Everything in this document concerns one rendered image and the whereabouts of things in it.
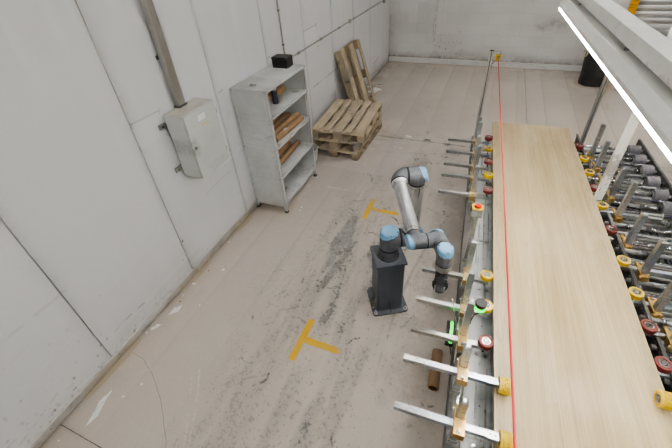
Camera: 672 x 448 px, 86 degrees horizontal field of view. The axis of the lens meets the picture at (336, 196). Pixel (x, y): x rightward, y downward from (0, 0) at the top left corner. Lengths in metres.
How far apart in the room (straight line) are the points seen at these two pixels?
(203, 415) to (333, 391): 0.96
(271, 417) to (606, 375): 2.10
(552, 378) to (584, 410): 0.17
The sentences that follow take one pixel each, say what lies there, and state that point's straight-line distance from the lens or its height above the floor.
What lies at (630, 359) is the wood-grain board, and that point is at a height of 0.90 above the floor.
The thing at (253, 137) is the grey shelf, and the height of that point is 1.01.
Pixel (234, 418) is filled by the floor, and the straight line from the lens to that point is 3.14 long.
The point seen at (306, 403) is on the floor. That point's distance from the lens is 3.07.
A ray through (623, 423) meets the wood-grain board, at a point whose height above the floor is 0.90.
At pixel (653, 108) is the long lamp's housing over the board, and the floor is 2.36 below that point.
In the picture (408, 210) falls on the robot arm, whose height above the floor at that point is 1.38.
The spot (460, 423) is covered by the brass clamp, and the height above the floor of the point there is 0.97.
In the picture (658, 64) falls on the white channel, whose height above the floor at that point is 2.44.
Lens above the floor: 2.79
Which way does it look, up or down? 36 degrees down
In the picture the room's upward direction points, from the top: 4 degrees counter-clockwise
